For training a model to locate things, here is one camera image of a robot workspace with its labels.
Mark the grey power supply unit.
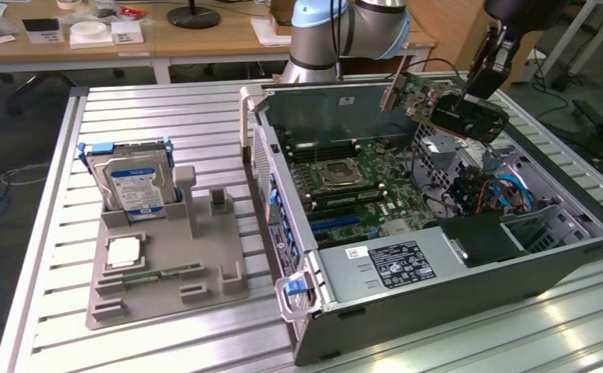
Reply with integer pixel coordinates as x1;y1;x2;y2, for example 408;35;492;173
317;227;471;312

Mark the blue case latch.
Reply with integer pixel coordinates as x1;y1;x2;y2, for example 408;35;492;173
284;279;308;298

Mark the blue expansion slot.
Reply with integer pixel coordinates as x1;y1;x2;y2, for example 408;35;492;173
308;214;360;232

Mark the black power cable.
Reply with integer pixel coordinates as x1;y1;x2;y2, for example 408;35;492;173
392;58;471;78

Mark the Nvidia graphics card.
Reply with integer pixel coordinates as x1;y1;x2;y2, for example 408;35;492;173
377;71;510;143

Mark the blue SATA wire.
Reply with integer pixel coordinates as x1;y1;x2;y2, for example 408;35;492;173
490;174;536;214

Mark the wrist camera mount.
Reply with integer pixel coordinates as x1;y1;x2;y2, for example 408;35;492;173
471;21;503;73

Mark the white labelled box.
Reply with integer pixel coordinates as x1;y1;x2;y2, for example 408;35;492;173
109;21;146;46

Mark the green motherboard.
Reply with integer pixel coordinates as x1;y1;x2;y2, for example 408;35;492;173
280;138;451;249

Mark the black topped white box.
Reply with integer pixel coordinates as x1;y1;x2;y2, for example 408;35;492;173
21;17;66;44

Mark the CPU socket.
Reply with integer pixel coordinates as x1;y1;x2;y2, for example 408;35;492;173
315;158;365;194

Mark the grey metal disk bay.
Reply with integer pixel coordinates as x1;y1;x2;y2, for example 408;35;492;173
499;193;596;256

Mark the black open PC case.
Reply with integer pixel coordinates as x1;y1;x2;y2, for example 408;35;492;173
239;72;603;368

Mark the wooden desk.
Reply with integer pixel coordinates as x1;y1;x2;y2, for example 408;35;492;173
0;0;156;75
153;0;437;85

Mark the brown cardboard box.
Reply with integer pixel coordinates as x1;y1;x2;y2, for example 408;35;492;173
269;0;295;26

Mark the silver chipset heatsink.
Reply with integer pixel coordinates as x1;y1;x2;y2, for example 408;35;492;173
383;220;413;235

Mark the white paper stack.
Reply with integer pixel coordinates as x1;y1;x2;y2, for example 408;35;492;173
248;17;295;47

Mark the white round bowl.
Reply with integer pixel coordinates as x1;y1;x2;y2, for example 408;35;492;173
70;22;109;39

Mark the perforated metal drive cage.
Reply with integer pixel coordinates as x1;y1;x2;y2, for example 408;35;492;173
412;131;494;195

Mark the black plastic duct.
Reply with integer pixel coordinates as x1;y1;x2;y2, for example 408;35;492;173
439;214;530;270

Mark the grey parts rack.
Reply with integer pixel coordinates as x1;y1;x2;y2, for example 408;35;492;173
82;165;251;333

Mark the white flat box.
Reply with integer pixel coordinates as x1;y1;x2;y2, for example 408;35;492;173
68;30;114;50

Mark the black floor stand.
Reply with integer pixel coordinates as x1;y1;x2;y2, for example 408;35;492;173
570;99;603;174

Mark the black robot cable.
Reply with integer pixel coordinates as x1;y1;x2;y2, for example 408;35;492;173
327;0;345;82

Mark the red packet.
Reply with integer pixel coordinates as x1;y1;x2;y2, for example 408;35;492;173
116;2;145;20

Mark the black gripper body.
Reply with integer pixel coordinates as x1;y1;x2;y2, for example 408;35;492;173
482;0;546;42

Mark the black office chair base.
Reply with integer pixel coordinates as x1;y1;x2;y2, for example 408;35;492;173
0;71;77;116

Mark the silver CPU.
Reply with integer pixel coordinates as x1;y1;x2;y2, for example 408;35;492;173
104;237;142;272

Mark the black lamp base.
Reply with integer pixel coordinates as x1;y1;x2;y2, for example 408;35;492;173
165;0;223;30

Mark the hard disk with blue carrier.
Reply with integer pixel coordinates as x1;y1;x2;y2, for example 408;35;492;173
76;136;174;224

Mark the green loose RAM stick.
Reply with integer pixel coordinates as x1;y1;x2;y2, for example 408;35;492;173
118;269;184;285

